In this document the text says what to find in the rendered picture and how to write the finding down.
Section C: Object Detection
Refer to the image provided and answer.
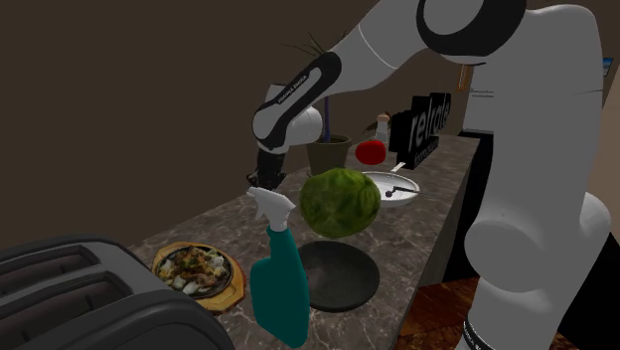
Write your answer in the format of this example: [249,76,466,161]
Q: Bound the potted plant dark pot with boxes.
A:
[280,31,354,177]

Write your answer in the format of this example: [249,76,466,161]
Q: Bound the green cabbage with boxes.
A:
[298,167,383,240]

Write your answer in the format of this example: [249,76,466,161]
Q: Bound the red tomato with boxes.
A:
[355,140,388,166]

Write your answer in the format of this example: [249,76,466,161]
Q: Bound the teal spray bottle white trigger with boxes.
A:
[245,186,311,350]

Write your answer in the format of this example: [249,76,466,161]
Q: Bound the white bottle with brown stopper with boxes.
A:
[376,111,391,145]

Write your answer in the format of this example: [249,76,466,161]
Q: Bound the white frying pan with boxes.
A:
[361,161,421,209]

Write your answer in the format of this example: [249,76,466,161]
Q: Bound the black round plate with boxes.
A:
[296,241,381,313]

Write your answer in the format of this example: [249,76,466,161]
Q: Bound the wooden platter with food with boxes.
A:
[151,242,247,316]

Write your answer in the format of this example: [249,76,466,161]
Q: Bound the black utensil with round end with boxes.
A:
[385,185,435,199]

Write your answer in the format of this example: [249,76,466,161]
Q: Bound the black block sign pale letters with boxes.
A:
[388,91,453,171]

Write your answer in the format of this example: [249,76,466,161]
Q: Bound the dark grey toaster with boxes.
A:
[0,235,236,350]

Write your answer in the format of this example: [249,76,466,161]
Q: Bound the white refrigerator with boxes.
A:
[463,62,496,134]

